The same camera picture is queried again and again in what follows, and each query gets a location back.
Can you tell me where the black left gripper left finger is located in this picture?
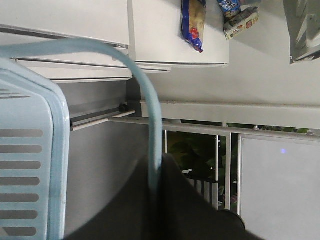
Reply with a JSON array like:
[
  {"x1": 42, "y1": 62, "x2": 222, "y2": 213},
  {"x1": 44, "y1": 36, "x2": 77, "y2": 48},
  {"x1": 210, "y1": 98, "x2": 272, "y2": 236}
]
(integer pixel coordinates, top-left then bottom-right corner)
[{"x1": 65, "y1": 157, "x2": 159, "y2": 240}]

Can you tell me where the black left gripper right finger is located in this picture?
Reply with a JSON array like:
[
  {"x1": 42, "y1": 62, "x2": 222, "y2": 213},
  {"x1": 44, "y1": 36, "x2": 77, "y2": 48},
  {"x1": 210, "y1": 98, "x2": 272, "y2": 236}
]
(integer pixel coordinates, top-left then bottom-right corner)
[{"x1": 159, "y1": 154, "x2": 259, "y2": 240}]

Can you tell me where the light blue plastic basket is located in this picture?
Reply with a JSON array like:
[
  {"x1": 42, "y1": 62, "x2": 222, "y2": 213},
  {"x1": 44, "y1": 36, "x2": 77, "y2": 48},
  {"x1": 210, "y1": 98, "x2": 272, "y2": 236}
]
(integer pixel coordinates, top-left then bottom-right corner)
[{"x1": 0, "y1": 38, "x2": 163, "y2": 240}]

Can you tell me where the green potted plant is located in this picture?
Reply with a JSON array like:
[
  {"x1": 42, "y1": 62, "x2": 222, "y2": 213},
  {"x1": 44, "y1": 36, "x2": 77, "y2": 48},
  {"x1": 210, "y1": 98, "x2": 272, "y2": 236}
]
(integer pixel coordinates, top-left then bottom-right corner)
[{"x1": 164, "y1": 123, "x2": 318, "y2": 211}]

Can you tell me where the white rolling rack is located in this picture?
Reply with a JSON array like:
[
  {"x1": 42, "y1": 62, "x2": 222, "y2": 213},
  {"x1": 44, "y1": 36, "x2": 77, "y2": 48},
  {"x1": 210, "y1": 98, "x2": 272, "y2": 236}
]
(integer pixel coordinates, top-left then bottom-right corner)
[{"x1": 69, "y1": 99, "x2": 320, "y2": 240}]

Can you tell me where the white store shelving unit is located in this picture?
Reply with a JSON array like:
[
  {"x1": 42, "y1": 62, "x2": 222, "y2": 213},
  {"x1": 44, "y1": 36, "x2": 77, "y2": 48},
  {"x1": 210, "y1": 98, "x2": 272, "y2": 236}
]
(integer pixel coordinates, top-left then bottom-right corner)
[{"x1": 0, "y1": 0, "x2": 229, "y2": 73}]

